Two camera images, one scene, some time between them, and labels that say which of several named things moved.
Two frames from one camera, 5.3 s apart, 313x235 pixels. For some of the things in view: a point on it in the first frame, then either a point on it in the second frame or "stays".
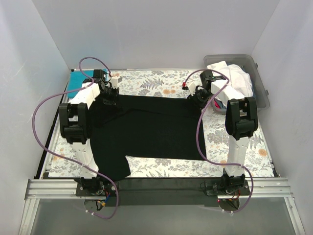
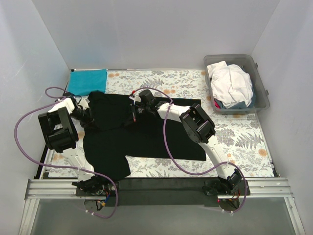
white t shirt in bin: (237, 85) stays
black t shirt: (142, 126) stays
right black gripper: (198, 97) -> (133, 113)
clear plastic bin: (243, 80) stays
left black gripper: (110, 93) -> (86, 117)
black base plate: (150, 191) stays
